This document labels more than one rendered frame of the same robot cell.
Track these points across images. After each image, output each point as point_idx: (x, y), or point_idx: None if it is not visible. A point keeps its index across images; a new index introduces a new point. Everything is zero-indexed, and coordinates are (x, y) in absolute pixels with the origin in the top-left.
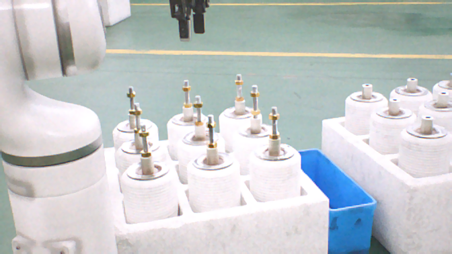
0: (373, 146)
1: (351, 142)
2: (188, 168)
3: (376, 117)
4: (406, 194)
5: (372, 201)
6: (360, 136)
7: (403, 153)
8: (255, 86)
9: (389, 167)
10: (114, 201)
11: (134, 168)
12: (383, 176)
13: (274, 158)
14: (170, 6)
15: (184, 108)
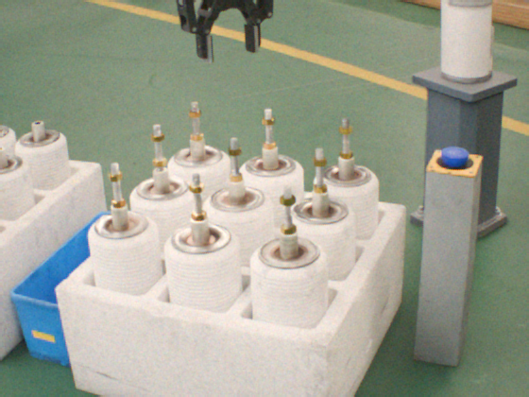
0: (30, 204)
1: (30, 221)
2: (299, 173)
3: (24, 169)
4: (99, 177)
5: (99, 216)
6: (8, 223)
7: (63, 163)
8: (157, 125)
9: (74, 182)
10: (380, 239)
11: (359, 179)
12: (76, 196)
13: (214, 148)
14: (272, 2)
15: (207, 217)
